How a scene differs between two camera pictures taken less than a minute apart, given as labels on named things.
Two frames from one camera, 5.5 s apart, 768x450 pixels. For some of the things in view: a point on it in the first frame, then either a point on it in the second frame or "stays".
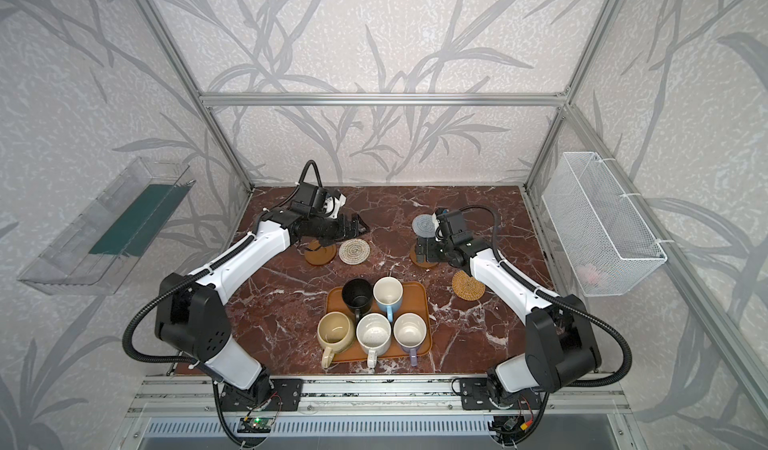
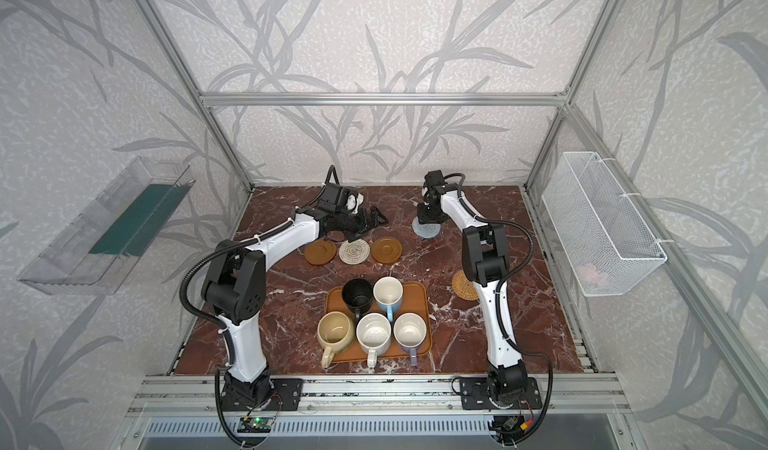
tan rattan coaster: x=467 y=287 stays
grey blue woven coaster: x=423 y=226 stays
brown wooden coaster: x=414 y=258 to x=386 y=250
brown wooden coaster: x=322 y=255 stays
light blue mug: x=388 y=294 stays
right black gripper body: x=429 y=252 to x=427 y=211
